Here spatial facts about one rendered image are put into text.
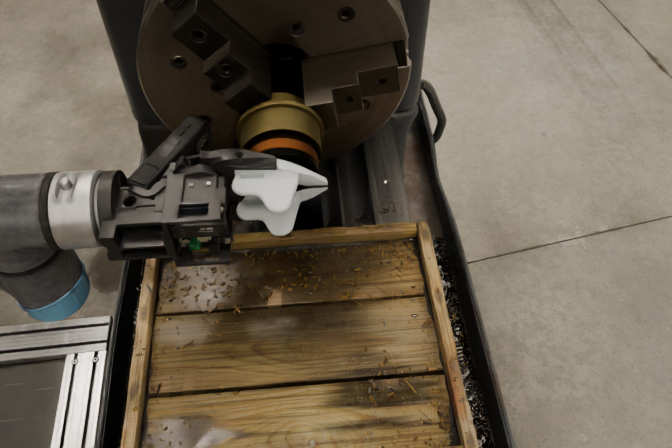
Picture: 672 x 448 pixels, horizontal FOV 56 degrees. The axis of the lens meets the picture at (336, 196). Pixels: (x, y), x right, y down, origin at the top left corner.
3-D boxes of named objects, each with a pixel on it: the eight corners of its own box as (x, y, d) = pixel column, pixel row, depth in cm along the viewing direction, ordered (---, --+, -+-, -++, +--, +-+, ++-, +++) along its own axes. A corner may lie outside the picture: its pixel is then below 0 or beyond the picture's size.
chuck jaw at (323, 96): (298, 38, 72) (400, 19, 72) (307, 72, 76) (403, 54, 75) (303, 102, 65) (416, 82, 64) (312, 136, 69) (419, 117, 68)
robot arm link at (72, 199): (82, 204, 66) (56, 150, 59) (127, 202, 66) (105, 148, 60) (68, 264, 61) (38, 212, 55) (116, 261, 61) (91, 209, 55)
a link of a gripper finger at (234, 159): (279, 191, 62) (190, 197, 62) (278, 178, 63) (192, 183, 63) (275, 159, 58) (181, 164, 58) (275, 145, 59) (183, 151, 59)
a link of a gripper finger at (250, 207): (331, 240, 62) (237, 246, 61) (326, 194, 66) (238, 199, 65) (330, 221, 59) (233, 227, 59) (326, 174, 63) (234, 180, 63)
